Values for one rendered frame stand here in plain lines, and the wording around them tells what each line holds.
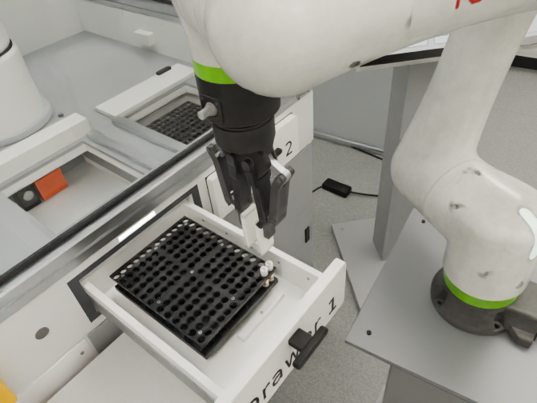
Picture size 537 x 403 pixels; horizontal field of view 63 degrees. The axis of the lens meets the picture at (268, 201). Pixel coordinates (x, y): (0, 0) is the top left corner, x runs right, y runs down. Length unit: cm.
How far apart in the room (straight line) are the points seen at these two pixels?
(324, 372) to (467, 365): 89
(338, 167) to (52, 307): 184
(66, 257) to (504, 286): 66
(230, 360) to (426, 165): 44
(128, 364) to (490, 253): 62
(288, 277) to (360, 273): 107
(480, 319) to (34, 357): 73
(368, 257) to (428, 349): 111
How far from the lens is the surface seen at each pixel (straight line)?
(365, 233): 199
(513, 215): 68
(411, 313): 85
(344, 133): 253
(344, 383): 163
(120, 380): 85
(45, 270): 74
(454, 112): 73
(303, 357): 63
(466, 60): 71
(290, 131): 104
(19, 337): 79
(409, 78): 138
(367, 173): 236
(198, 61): 47
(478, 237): 68
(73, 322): 84
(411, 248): 94
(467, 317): 83
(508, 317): 84
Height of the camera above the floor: 147
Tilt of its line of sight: 42 degrees down
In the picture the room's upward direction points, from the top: 6 degrees counter-clockwise
